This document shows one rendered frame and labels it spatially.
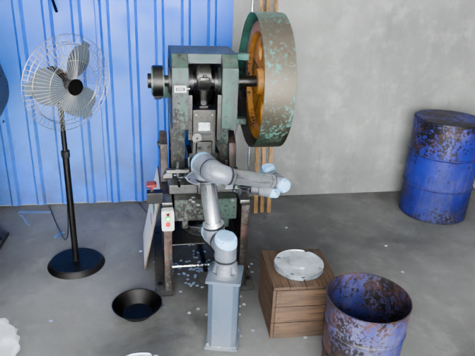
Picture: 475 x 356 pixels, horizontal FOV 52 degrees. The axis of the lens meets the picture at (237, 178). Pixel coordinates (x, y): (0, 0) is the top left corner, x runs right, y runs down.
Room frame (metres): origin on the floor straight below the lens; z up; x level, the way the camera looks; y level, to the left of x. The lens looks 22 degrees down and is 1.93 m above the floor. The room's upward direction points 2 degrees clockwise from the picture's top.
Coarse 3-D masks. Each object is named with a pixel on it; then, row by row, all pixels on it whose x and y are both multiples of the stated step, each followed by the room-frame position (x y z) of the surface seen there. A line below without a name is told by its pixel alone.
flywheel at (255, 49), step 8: (256, 24) 3.13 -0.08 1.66; (256, 32) 3.15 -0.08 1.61; (256, 40) 3.24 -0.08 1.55; (248, 48) 3.33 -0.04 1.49; (256, 48) 3.26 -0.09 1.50; (256, 56) 3.25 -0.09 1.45; (248, 64) 3.34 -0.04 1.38; (256, 64) 3.23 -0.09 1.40; (248, 72) 3.34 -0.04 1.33; (256, 72) 3.06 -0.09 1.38; (248, 88) 3.32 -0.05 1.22; (256, 88) 3.03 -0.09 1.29; (248, 96) 3.30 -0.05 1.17; (256, 96) 3.18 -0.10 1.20; (248, 104) 3.27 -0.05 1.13; (256, 104) 3.17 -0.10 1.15; (248, 112) 3.23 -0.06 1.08; (256, 112) 3.16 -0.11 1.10; (248, 120) 3.22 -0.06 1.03; (256, 120) 3.13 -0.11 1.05; (256, 128) 3.02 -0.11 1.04; (256, 136) 2.96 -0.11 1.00
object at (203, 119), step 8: (208, 104) 2.99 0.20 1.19; (192, 112) 2.90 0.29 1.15; (200, 112) 2.90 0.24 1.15; (208, 112) 2.91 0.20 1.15; (192, 120) 2.90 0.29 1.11; (200, 120) 2.90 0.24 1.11; (208, 120) 2.91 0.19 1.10; (192, 128) 2.90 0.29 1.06; (200, 128) 2.90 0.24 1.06; (208, 128) 2.91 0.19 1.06; (192, 136) 2.89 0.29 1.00; (200, 136) 2.89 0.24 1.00; (208, 136) 2.91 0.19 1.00; (192, 144) 2.89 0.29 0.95; (200, 144) 2.87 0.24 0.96; (208, 144) 2.88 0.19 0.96; (192, 152) 2.89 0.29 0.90; (200, 152) 2.87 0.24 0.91; (208, 152) 2.88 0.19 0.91
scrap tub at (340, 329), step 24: (336, 288) 2.20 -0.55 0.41; (360, 288) 2.25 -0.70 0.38; (384, 288) 2.20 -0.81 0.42; (336, 312) 1.94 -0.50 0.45; (360, 312) 2.24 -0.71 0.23; (384, 312) 2.18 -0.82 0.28; (408, 312) 2.02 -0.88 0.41; (336, 336) 1.92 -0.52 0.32; (360, 336) 1.85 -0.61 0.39; (384, 336) 1.84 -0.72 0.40
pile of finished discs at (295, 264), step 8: (280, 256) 2.55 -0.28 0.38; (288, 256) 2.55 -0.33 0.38; (296, 256) 2.56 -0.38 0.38; (304, 256) 2.56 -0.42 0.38; (312, 256) 2.57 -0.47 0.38; (280, 264) 2.46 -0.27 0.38; (288, 264) 2.47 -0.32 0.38; (296, 264) 2.46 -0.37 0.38; (304, 264) 2.46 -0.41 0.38; (312, 264) 2.48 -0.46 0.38; (320, 264) 2.48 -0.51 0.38; (280, 272) 2.40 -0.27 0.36; (288, 272) 2.39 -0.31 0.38; (296, 272) 2.39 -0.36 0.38; (304, 272) 2.39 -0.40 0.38; (312, 272) 2.40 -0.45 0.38; (320, 272) 2.41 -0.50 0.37
